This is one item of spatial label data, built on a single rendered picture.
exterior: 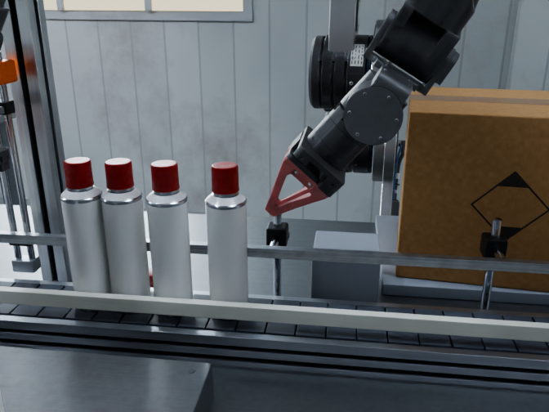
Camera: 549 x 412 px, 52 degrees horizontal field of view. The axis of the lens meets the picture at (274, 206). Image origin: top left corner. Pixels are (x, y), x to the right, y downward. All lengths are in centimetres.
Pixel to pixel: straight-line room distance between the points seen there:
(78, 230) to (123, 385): 21
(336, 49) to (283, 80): 210
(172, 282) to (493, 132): 49
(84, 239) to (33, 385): 18
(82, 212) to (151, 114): 272
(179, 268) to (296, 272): 30
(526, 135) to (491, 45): 227
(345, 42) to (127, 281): 59
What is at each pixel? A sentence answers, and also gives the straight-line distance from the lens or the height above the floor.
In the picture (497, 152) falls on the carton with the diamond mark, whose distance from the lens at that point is 87.
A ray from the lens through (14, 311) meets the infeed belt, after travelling 85.
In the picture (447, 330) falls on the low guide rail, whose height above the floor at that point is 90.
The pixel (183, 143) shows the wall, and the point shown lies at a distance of 341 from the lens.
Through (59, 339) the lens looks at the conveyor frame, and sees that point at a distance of 81.
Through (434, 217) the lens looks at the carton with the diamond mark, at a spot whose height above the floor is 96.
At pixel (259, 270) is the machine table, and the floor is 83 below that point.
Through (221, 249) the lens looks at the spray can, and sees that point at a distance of 70.
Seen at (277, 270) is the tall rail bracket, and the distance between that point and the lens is 83.
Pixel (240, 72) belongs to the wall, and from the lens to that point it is 322.
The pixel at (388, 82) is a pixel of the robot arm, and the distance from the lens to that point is 55.
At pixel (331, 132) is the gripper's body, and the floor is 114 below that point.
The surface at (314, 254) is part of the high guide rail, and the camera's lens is 75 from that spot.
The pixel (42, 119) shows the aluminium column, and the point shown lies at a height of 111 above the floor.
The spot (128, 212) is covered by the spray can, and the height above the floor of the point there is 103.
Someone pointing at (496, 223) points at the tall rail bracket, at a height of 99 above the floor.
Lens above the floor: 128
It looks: 21 degrees down
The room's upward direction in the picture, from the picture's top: straight up
